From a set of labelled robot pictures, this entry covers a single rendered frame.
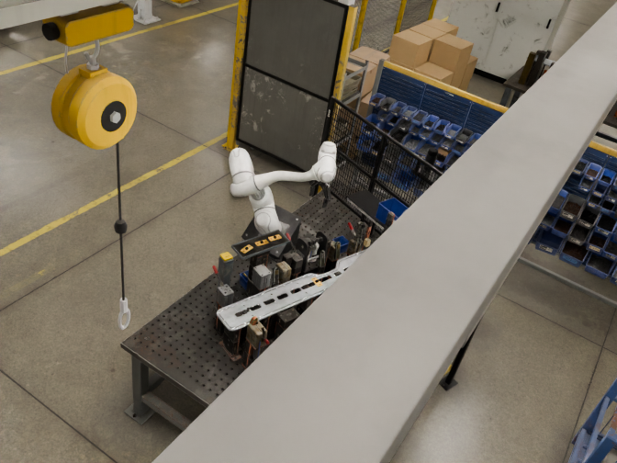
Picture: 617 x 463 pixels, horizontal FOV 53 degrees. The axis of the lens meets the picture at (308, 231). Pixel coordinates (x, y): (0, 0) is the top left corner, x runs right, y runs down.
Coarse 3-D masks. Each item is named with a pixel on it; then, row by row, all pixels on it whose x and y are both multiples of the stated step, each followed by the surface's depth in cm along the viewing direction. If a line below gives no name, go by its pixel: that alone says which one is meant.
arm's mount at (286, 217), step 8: (280, 208) 461; (280, 216) 459; (288, 216) 458; (296, 216) 456; (288, 224) 456; (296, 224) 454; (248, 232) 462; (256, 232) 460; (288, 232) 454; (296, 232) 458; (296, 240) 465; (280, 248) 452; (288, 248) 460; (272, 256) 454; (280, 256) 454
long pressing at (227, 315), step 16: (352, 256) 424; (336, 272) 410; (272, 288) 386; (288, 288) 389; (320, 288) 394; (240, 304) 372; (256, 304) 374; (272, 304) 376; (288, 304) 378; (224, 320) 360; (240, 320) 362
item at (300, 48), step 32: (256, 0) 595; (288, 0) 574; (320, 0) 555; (256, 32) 612; (288, 32) 589; (320, 32) 570; (352, 32) 553; (256, 64) 630; (288, 64) 607; (320, 64) 586; (256, 96) 649; (288, 96) 625; (320, 96) 602; (256, 128) 669; (288, 128) 644; (320, 128) 621; (288, 160) 667
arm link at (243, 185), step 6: (240, 174) 382; (246, 174) 383; (234, 180) 384; (240, 180) 382; (246, 180) 381; (252, 180) 380; (234, 186) 383; (240, 186) 381; (246, 186) 380; (252, 186) 380; (234, 192) 384; (240, 192) 382; (246, 192) 382; (252, 192) 382
